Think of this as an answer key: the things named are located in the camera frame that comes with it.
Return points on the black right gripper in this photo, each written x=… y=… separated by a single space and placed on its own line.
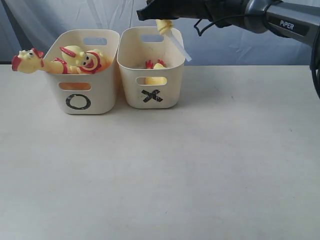
x=172 y=10

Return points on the detached chicken head with tube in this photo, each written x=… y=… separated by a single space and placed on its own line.
x=164 y=28

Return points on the whole yellow rubber chicken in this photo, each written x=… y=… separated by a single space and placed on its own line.
x=30 y=61

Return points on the cream bin marked X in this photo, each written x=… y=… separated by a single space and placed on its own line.
x=151 y=68

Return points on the cream bin marked O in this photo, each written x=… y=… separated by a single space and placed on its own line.
x=86 y=94

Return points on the blue backdrop cloth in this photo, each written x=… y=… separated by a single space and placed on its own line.
x=25 y=24

